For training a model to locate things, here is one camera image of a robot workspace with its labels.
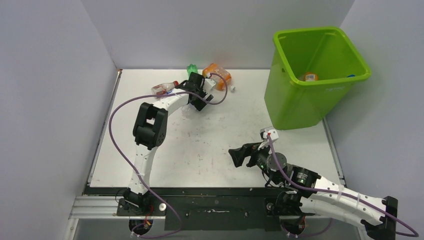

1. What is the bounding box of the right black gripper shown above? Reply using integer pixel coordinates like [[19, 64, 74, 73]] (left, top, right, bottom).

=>
[[228, 138, 281, 185]]

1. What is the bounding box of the large orange tea bottle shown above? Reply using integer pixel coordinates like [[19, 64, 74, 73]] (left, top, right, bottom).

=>
[[202, 63, 236, 92]]

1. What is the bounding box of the blue label crushed bottle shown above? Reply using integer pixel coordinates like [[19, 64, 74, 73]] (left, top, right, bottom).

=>
[[163, 92, 178, 98]]

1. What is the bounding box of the green soda bottle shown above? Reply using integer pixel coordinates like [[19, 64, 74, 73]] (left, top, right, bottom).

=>
[[186, 64, 199, 76]]

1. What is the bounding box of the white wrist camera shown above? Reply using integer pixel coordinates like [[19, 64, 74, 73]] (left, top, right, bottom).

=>
[[258, 126, 279, 150], [203, 78, 216, 92]]

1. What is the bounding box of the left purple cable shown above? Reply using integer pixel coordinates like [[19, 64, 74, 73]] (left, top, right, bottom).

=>
[[108, 72, 229, 239]]

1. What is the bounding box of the purple cable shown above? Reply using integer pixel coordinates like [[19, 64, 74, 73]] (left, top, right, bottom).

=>
[[108, 72, 229, 239], [266, 132, 420, 238]]

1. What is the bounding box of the green plastic bin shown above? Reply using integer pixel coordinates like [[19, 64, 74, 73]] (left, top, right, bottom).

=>
[[264, 26, 372, 130]]

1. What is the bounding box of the pepsi bottle blue cap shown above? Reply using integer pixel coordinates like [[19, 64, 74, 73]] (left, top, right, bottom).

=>
[[181, 104, 197, 119]]

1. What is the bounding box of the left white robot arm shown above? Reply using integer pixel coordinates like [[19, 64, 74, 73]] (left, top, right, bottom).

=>
[[123, 72, 216, 216]]

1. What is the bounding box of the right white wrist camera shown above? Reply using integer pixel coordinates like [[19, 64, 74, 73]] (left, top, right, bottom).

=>
[[258, 126, 279, 150]]

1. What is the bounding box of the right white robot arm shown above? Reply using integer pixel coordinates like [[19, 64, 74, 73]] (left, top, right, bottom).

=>
[[228, 142, 398, 240]]

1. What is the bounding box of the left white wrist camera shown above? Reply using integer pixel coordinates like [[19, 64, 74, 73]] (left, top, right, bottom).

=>
[[203, 78, 216, 92]]

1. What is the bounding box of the crushed red label bottle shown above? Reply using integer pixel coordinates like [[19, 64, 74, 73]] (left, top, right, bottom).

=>
[[151, 81, 179, 96]]

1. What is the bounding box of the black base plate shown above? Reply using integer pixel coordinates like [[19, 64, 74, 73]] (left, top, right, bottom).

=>
[[113, 187, 305, 232]]

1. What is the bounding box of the small orange juice bottle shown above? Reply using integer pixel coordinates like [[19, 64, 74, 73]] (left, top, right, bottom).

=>
[[298, 72, 319, 82]]

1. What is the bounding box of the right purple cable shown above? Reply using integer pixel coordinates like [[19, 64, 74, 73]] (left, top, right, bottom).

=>
[[266, 132, 420, 238]]

